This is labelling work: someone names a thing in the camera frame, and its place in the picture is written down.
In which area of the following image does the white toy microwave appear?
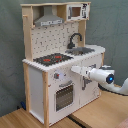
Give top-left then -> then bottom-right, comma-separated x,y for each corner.
67,3 -> 90,21

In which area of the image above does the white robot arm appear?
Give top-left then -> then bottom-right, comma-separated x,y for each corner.
71,66 -> 128,96

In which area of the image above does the black toy stovetop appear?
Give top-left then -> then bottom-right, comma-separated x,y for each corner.
34,53 -> 71,66

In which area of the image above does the wooden toy kitchen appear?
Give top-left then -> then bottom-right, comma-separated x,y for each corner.
22,2 -> 105,128

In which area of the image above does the white oven door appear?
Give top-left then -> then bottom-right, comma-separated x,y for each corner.
49,79 -> 79,125

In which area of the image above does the grey toy sink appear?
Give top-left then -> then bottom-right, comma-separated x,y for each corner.
65,47 -> 95,56

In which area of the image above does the grey range hood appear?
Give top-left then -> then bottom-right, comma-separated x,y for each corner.
34,6 -> 64,27

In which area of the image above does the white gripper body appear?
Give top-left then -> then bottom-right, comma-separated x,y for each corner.
70,65 -> 93,79

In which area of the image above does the left red oven knob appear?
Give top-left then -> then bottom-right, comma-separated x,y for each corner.
54,73 -> 60,79

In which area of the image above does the grey backdrop curtain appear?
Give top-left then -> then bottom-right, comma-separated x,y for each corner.
0,0 -> 128,117

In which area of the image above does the white cabinet door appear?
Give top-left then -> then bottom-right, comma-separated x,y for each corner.
79,54 -> 103,108

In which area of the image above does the black toy faucet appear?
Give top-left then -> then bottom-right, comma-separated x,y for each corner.
67,33 -> 83,49

